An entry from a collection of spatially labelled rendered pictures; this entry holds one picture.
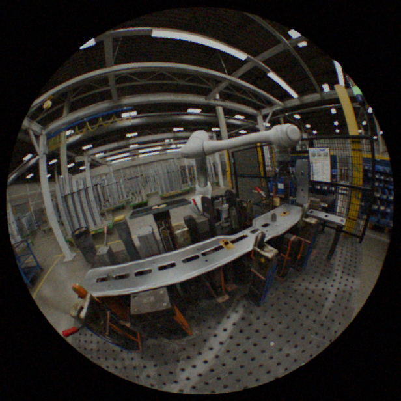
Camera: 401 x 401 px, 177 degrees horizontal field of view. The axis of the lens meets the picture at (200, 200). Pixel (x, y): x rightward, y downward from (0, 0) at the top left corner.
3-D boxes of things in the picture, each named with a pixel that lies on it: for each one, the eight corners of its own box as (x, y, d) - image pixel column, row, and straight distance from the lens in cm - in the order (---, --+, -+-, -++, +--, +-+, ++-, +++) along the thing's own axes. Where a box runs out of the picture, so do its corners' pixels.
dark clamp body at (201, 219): (206, 276, 85) (195, 224, 61) (198, 265, 93) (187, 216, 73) (221, 270, 87) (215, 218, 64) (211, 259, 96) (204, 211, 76)
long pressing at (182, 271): (75, 301, 65) (73, 299, 64) (89, 269, 78) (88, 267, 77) (310, 210, 101) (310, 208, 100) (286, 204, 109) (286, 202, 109)
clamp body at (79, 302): (126, 355, 77) (64, 319, 51) (124, 331, 81) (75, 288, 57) (146, 355, 72) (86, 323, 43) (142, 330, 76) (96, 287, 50)
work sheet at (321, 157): (331, 183, 127) (329, 146, 126) (309, 180, 133) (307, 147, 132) (331, 183, 129) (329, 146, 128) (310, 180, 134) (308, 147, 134)
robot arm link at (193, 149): (200, 143, 75) (204, 134, 87) (174, 149, 83) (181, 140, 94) (206, 161, 81) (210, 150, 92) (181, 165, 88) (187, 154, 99)
